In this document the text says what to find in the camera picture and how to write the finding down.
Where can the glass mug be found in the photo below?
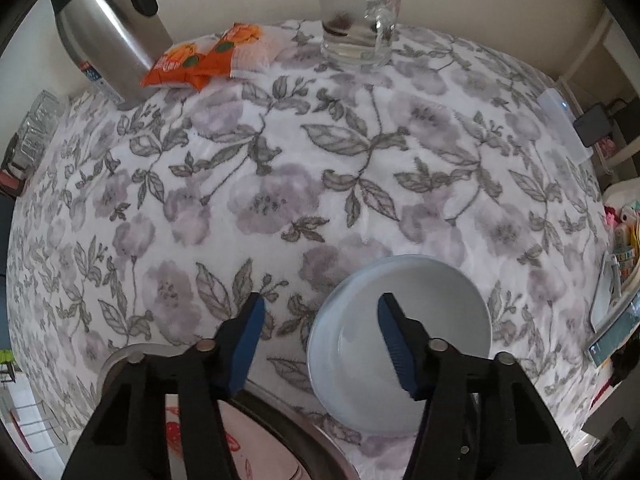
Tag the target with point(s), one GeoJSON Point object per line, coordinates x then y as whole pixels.
{"type": "Point", "coordinates": [355, 15]}

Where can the pink board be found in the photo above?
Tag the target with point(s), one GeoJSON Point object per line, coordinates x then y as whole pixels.
{"type": "Point", "coordinates": [10, 184]}

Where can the strawberry print bowl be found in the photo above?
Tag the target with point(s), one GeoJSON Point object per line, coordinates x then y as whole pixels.
{"type": "Point", "coordinates": [260, 445]}

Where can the grey floral tablecloth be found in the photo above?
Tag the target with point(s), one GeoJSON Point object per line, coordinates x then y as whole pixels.
{"type": "Point", "coordinates": [310, 170]}

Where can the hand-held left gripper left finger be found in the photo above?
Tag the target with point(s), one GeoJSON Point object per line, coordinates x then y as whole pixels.
{"type": "Point", "coordinates": [245, 345]}

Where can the small white floral bowl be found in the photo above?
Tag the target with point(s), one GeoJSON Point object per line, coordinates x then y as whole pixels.
{"type": "Point", "coordinates": [350, 320]}

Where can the white carved furniture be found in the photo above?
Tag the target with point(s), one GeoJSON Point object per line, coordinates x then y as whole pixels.
{"type": "Point", "coordinates": [622, 192]}

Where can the phone stand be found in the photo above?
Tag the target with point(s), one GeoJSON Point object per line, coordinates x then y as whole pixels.
{"type": "Point", "coordinates": [606, 290]}

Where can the small colourful toys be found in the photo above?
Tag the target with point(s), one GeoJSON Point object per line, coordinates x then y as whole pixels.
{"type": "Point", "coordinates": [625, 240]}

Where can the white power strip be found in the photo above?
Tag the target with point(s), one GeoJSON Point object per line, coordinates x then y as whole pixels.
{"type": "Point", "coordinates": [565, 125]}

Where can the smartphone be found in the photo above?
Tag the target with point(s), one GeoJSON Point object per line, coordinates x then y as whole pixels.
{"type": "Point", "coordinates": [617, 332]}

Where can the stainless steel thermos jug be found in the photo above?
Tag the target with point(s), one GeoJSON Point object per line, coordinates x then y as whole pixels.
{"type": "Point", "coordinates": [110, 35]}

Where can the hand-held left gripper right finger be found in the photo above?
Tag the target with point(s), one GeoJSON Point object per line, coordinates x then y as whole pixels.
{"type": "Point", "coordinates": [397, 347]}

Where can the stainless steel basin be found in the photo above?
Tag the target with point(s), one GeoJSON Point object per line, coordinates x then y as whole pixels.
{"type": "Point", "coordinates": [295, 420]}

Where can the black charger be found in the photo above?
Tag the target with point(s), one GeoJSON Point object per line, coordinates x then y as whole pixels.
{"type": "Point", "coordinates": [594, 125]}

